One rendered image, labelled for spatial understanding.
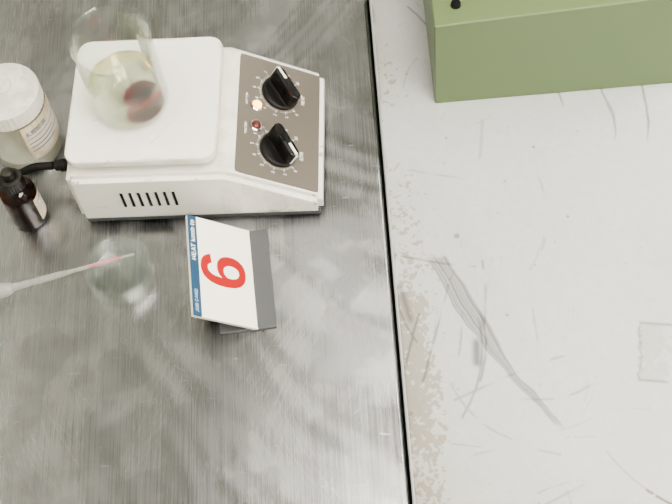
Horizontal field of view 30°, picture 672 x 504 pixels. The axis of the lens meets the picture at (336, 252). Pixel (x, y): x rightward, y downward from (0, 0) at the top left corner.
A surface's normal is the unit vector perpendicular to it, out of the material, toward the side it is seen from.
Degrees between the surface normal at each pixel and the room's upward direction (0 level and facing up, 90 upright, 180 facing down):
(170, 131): 0
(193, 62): 0
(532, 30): 90
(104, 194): 90
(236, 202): 90
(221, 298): 40
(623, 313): 0
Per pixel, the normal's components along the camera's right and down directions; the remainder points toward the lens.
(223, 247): 0.58, -0.46
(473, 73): 0.05, 0.87
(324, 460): -0.07, -0.49
